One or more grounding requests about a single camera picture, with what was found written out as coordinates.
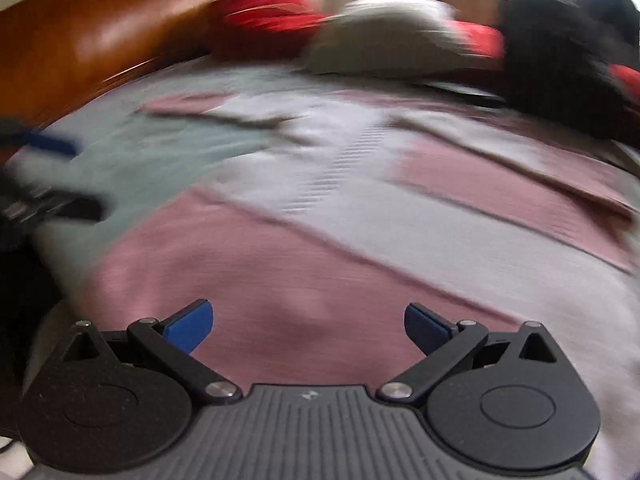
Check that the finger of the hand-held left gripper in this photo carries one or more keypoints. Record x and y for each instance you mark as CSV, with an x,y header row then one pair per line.
x,y
75,207
50,144

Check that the wooden headboard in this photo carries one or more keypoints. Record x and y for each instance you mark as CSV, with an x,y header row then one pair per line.
x,y
100,30

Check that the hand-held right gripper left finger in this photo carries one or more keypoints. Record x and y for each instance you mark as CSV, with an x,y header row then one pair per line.
x,y
190,327

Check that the red cushion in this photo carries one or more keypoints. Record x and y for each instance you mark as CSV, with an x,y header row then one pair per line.
x,y
480,40

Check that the pink and white sweater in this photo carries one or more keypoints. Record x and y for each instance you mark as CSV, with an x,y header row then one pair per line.
x,y
325,240

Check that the black backpack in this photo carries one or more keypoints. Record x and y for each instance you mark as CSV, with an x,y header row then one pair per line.
x,y
560,55

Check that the green checked blanket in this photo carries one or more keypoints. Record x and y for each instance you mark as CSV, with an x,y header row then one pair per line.
x,y
175,145

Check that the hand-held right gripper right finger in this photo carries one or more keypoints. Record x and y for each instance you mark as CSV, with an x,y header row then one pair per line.
x,y
425,330

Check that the grey pillow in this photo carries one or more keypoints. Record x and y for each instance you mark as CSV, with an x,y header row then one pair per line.
x,y
385,40

